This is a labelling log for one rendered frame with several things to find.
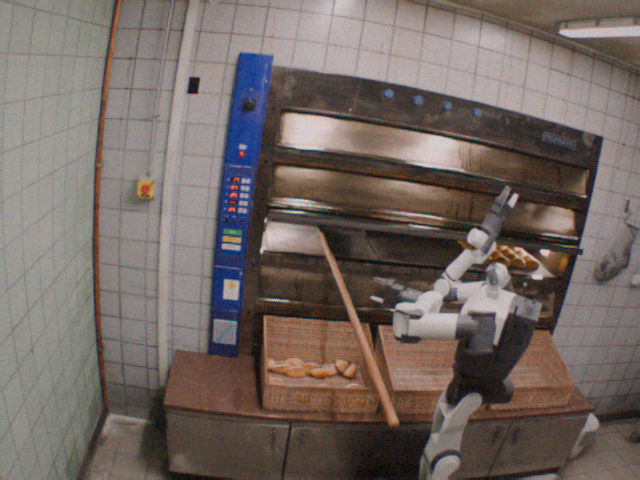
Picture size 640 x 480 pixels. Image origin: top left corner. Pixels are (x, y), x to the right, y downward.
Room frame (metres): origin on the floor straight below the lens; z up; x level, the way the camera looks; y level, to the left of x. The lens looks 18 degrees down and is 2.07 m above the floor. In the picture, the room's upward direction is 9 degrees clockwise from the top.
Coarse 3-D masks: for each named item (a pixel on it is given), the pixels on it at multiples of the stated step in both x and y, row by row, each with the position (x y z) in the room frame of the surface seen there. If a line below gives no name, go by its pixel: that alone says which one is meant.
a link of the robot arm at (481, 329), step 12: (456, 324) 1.53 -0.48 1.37; (468, 324) 1.52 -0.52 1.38; (480, 324) 1.51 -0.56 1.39; (492, 324) 1.51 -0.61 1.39; (456, 336) 1.52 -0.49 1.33; (468, 336) 1.51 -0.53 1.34; (480, 336) 1.49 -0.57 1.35; (492, 336) 1.50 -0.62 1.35; (468, 348) 1.51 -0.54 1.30; (480, 348) 1.47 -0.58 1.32; (492, 348) 1.50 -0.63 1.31
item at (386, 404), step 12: (324, 240) 2.72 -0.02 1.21; (336, 264) 2.40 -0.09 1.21; (336, 276) 2.25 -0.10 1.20; (348, 300) 1.99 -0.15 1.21; (348, 312) 1.90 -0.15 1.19; (360, 336) 1.70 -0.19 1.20; (372, 360) 1.53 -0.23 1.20; (372, 372) 1.46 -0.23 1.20; (384, 396) 1.31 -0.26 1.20; (384, 408) 1.26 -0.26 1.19; (396, 420) 1.19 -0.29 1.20
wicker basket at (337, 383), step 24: (264, 336) 2.30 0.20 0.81; (288, 336) 2.44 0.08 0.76; (312, 336) 2.47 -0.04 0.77; (336, 336) 2.49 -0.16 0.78; (264, 360) 2.14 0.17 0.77; (312, 360) 2.44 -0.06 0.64; (336, 360) 2.46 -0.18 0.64; (264, 384) 2.02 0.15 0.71; (288, 384) 2.24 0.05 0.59; (312, 384) 2.27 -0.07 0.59; (336, 384) 2.30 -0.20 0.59; (360, 384) 2.33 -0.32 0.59; (264, 408) 1.99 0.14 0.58; (288, 408) 2.01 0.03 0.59; (312, 408) 2.03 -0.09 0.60; (336, 408) 2.05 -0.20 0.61; (360, 408) 2.10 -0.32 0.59
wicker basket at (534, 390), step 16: (544, 336) 2.70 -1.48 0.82; (528, 352) 2.66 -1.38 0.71; (544, 352) 2.66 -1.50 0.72; (528, 368) 2.63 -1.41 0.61; (544, 368) 2.60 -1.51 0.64; (560, 368) 2.44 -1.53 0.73; (528, 384) 2.48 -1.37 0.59; (544, 384) 2.48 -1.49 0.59; (560, 384) 2.38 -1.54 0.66; (512, 400) 2.20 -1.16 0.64; (528, 400) 2.21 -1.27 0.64; (544, 400) 2.23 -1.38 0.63; (560, 400) 2.24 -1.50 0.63
